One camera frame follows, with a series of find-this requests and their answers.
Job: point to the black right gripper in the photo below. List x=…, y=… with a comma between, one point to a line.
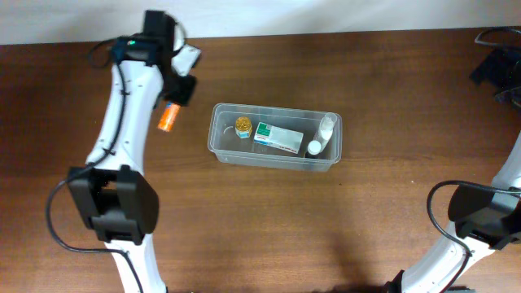
x=494, y=69

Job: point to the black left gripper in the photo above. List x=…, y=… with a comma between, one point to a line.
x=185, y=95

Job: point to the orange effervescent tablet tube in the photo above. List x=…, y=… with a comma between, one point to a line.
x=169, y=116

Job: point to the small gold-lid balm jar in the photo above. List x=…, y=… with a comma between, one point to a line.
x=243, y=127

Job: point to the white green medicine box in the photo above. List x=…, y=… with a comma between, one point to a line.
x=279, y=138

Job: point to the black tube white cap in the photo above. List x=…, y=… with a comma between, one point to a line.
x=313, y=150

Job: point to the white calamine lotion bottle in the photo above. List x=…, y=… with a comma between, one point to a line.
x=325, y=129

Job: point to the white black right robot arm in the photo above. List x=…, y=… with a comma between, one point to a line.
x=482, y=220

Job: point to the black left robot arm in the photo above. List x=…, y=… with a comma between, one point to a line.
x=110, y=191

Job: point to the clear plastic container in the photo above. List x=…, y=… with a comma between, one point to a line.
x=229, y=148

